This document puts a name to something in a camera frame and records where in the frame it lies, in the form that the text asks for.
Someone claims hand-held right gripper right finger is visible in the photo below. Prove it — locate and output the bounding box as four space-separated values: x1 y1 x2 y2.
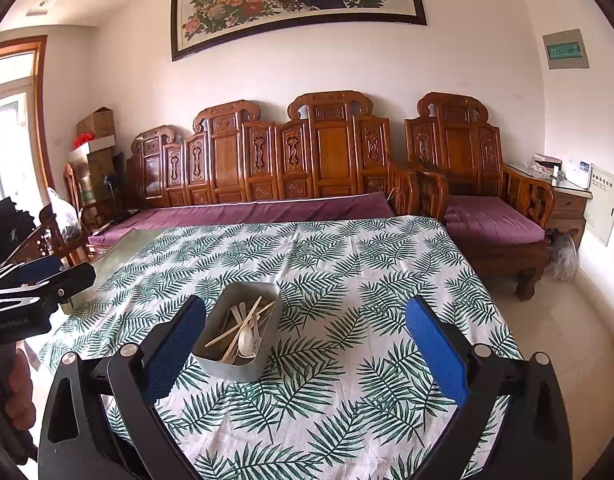
405 296 574 480

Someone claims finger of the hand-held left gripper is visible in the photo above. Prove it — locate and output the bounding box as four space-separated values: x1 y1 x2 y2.
0 254 64 292
0 262 98 311

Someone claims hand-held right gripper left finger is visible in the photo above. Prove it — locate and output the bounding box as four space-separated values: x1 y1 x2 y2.
38 297 208 480

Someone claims wooden chopstick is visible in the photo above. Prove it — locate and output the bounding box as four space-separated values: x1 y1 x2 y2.
222 295 264 365
205 301 276 347

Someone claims grey metal tray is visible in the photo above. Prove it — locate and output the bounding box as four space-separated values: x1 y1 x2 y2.
193 281 284 382

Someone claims cream plastic spoon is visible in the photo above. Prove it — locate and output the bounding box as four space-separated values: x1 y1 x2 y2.
235 301 256 356

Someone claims white plastic fork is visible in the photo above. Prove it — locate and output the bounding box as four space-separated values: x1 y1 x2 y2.
251 310 268 353

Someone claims person's left hand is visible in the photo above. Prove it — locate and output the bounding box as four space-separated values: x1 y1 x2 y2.
3 349 36 432

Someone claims dark wooden dining chair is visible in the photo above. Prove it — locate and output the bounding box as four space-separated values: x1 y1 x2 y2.
2 205 92 271

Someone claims black cloth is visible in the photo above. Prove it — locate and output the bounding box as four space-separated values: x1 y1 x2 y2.
0 197 35 271

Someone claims clear plastic bag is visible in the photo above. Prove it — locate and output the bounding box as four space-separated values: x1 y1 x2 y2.
47 187 82 241

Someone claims black stand fan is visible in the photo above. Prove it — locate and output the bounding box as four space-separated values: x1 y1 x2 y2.
103 172 125 223

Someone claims stack of cartons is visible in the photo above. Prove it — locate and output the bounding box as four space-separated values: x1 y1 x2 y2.
67 150 122 201

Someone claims green leaf print tablecloth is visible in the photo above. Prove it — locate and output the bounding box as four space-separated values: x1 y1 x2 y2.
37 215 525 480

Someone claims white flat box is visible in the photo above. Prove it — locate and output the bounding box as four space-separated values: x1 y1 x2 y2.
69 136 118 158

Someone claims purple armchair cushion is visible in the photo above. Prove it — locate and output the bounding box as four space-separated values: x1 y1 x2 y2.
444 195 546 246

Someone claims long purple sofa cushion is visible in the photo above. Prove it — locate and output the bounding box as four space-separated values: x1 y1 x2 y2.
89 191 395 248

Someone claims grey feather duster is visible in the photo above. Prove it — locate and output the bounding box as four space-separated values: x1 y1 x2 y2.
542 232 578 283

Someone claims wooden side table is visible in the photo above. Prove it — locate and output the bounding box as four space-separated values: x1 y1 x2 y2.
507 162 592 251

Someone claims carved wooden armchair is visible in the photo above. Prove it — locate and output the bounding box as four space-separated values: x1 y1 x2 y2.
404 92 556 302

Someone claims white electrical panel door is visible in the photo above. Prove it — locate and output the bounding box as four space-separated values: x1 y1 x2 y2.
583 162 614 247

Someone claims carved wooden sofa bench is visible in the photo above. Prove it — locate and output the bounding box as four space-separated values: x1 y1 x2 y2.
89 91 420 256

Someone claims white desk device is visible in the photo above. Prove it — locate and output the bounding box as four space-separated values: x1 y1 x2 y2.
562 159 595 191

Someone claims wooden window frame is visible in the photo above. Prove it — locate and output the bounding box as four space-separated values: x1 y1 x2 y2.
0 35 55 201

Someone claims grey wall box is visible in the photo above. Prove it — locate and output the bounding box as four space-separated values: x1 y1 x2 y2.
542 29 590 70

